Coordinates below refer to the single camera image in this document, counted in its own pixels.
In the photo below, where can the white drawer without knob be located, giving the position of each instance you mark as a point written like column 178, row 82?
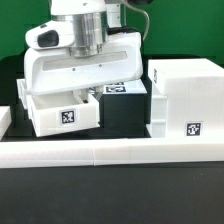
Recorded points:
column 22, row 92

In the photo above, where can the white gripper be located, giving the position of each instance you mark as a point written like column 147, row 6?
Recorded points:
column 51, row 66

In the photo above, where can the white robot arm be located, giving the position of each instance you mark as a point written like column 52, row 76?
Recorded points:
column 88, row 19

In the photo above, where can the white U-shaped table fence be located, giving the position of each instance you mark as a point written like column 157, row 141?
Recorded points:
column 104, row 152

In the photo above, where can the white drawer with knob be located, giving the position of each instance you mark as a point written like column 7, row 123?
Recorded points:
column 62, row 113

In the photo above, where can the white drawer cabinet box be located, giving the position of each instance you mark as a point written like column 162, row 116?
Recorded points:
column 187, row 98

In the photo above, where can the white marker base plate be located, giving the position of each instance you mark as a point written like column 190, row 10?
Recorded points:
column 130, row 87

